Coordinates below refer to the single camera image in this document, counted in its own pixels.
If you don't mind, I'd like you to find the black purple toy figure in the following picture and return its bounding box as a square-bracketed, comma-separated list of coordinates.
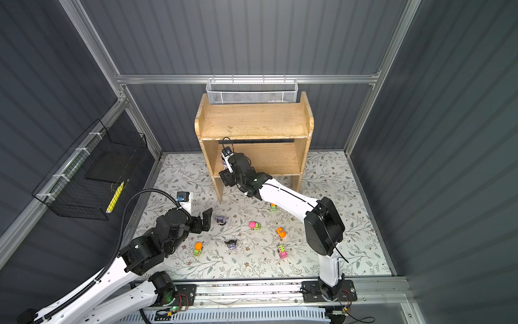
[225, 240, 237, 251]

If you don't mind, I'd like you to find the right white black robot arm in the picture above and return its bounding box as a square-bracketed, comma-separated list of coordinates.
[219, 147, 345, 301]

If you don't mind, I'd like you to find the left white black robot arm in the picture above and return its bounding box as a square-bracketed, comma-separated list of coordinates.
[17, 208, 213, 323]

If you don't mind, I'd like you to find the wooden two-tier shelf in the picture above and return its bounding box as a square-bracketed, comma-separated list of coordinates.
[194, 93, 314, 200]

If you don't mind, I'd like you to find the light purple toy figure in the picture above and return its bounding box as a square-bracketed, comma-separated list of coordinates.
[214, 216, 227, 225]

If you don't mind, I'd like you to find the orange green toy car near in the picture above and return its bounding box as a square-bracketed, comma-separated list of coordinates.
[192, 242, 203, 257]

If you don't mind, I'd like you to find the floral patterned table mat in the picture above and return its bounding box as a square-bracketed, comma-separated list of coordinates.
[135, 151, 391, 280]

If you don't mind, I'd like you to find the pink green toy car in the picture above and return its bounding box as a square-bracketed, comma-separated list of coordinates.
[249, 221, 262, 230]

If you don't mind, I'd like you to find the yellow green marker strip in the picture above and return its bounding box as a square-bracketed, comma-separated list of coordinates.
[105, 182, 125, 214]

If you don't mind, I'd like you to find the pink green toy bus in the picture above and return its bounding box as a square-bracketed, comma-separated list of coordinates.
[277, 244, 288, 259]

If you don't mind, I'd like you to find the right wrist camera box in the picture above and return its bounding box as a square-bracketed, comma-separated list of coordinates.
[221, 147, 234, 174]

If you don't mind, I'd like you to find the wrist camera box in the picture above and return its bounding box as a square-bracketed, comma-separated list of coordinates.
[221, 147, 234, 174]
[176, 191, 192, 213]

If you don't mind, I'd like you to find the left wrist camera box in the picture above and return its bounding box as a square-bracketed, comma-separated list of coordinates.
[176, 191, 192, 213]

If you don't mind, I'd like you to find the left black corrugated cable hose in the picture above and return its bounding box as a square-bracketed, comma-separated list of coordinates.
[23, 188, 181, 323]

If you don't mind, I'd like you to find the white wire mesh basket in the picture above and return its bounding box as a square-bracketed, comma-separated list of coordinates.
[206, 80, 299, 105]

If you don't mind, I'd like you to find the white ventilated cable duct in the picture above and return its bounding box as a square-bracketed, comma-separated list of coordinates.
[90, 306, 330, 324]

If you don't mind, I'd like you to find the black wire wall basket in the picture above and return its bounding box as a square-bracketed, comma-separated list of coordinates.
[32, 122, 148, 221]

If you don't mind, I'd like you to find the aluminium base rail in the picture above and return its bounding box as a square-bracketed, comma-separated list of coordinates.
[82, 276, 414, 311]

